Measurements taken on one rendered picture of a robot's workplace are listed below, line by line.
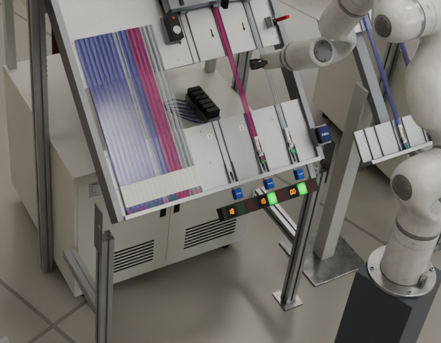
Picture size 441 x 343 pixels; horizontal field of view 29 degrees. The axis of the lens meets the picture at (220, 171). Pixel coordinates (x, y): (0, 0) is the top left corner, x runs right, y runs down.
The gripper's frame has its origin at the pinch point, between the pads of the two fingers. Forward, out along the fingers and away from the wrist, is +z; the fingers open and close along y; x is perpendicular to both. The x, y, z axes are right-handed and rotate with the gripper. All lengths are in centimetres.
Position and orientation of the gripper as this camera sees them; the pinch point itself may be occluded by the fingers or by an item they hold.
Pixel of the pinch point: (265, 61)
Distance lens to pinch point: 263.2
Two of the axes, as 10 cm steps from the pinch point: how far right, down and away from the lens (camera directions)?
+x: 2.2, 9.7, 1.4
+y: -8.6, 2.6, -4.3
